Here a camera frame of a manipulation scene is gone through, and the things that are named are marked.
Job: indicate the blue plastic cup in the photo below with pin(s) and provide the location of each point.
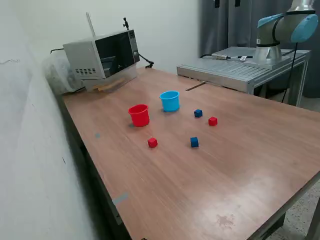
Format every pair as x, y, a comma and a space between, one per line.
170, 103

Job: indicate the black curtain clip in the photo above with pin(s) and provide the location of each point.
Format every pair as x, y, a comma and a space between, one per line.
237, 3
216, 3

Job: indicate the clear plastic bag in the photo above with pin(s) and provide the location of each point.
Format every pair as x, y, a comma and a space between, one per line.
58, 77

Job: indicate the red cube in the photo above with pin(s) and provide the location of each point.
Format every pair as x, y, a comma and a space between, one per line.
152, 143
212, 121

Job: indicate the clear acrylic stand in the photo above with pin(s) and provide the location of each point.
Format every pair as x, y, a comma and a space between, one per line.
127, 73

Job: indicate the small tape piece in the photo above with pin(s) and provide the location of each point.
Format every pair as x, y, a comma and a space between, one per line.
130, 125
97, 135

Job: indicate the red plastic cup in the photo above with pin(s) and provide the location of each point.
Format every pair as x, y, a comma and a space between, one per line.
139, 117

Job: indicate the blue cube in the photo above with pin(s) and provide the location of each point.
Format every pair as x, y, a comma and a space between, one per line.
194, 142
198, 113

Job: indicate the light wooden stick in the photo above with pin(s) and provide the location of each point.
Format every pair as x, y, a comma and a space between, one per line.
110, 85

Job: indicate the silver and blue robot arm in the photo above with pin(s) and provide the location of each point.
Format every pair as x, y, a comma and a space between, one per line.
282, 25

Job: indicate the thin white rod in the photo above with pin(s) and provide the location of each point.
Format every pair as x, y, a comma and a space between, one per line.
90, 25

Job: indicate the silver microwave oven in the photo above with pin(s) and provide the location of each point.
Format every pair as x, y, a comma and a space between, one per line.
82, 57

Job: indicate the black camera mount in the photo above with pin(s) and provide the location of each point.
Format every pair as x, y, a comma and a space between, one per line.
125, 23

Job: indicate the long grey tape strip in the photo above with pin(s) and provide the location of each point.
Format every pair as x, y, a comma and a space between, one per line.
120, 198

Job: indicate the grey curtain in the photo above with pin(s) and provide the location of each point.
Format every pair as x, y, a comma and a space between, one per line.
225, 25

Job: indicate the aluminium robot base table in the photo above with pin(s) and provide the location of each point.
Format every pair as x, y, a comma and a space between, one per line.
225, 68

